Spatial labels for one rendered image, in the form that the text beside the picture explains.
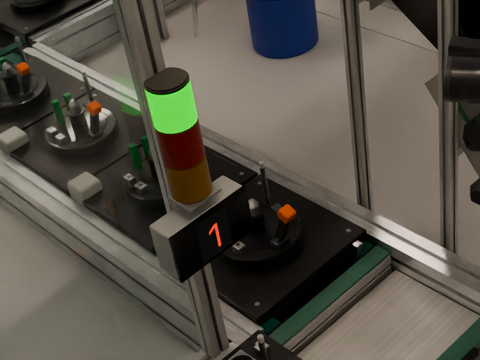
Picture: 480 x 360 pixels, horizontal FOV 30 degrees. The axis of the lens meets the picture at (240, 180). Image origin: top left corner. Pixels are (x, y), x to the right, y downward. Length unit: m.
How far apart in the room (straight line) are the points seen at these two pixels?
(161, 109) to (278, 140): 0.86
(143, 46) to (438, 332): 0.62
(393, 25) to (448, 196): 0.87
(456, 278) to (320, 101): 0.68
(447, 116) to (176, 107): 0.45
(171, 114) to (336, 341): 0.50
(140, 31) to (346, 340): 0.59
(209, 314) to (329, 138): 0.68
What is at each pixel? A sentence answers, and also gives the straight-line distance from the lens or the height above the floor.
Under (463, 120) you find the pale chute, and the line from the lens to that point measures 1.30.
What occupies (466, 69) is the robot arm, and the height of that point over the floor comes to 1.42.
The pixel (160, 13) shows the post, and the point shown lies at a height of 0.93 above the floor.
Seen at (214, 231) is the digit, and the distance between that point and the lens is 1.07.
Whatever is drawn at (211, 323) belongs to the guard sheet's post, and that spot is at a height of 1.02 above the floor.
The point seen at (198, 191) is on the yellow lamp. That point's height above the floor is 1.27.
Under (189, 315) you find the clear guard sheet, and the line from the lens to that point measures 1.20.
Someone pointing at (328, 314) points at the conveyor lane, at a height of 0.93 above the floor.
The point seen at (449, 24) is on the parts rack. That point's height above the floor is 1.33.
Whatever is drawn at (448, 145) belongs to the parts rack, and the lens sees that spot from 1.29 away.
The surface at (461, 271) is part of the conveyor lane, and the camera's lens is 1.36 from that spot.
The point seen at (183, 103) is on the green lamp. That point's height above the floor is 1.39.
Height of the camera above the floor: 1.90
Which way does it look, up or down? 37 degrees down
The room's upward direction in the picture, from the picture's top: 11 degrees counter-clockwise
